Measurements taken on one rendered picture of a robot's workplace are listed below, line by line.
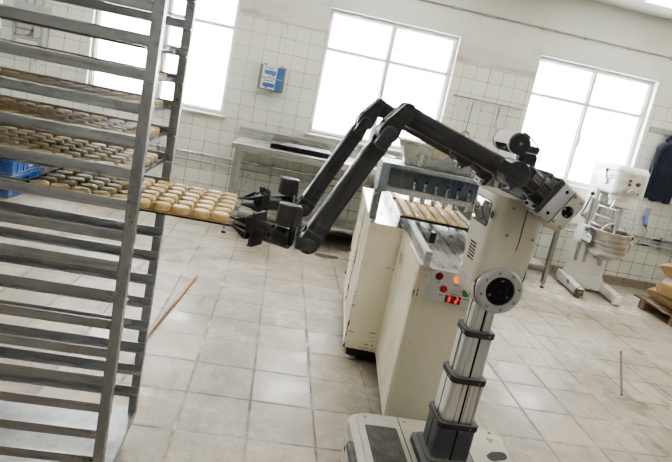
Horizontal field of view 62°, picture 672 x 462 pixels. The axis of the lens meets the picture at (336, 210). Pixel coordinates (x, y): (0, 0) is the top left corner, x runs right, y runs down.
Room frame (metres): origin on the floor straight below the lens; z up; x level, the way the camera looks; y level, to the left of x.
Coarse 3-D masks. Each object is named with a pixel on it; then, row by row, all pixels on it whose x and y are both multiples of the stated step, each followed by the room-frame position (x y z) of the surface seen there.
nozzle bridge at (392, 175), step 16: (384, 160) 3.12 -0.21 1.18; (400, 160) 3.34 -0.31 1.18; (384, 176) 3.05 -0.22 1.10; (400, 176) 3.13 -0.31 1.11; (416, 176) 3.13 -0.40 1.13; (432, 176) 3.14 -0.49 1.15; (448, 176) 3.05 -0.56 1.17; (400, 192) 3.08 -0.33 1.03; (416, 192) 3.08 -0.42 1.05; (432, 192) 3.14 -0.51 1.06; (464, 192) 3.14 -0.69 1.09
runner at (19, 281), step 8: (0, 280) 1.47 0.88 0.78; (8, 280) 1.48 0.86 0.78; (16, 280) 1.48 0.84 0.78; (24, 280) 1.48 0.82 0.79; (32, 280) 1.49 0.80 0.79; (40, 280) 1.49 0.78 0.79; (32, 288) 1.49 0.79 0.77; (40, 288) 1.49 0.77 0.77; (48, 288) 1.49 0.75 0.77; (56, 288) 1.49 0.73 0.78; (64, 288) 1.50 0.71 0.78; (72, 288) 1.50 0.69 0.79; (80, 288) 1.50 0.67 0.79; (88, 288) 1.51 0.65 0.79; (96, 288) 1.51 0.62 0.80; (88, 296) 1.51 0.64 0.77; (96, 296) 1.51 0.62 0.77; (104, 296) 1.51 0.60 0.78; (112, 296) 1.52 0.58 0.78
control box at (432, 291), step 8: (432, 272) 2.33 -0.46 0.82; (440, 272) 2.33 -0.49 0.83; (448, 272) 2.33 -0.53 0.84; (456, 272) 2.35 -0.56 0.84; (432, 280) 2.33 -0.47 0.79; (440, 280) 2.33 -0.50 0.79; (448, 280) 2.33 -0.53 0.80; (432, 288) 2.33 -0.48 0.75; (448, 288) 2.33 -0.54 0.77; (456, 288) 2.33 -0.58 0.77; (424, 296) 2.33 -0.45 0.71; (432, 296) 2.33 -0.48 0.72; (440, 296) 2.33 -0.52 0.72; (456, 296) 2.33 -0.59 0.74; (456, 304) 2.33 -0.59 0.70; (464, 304) 2.33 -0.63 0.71
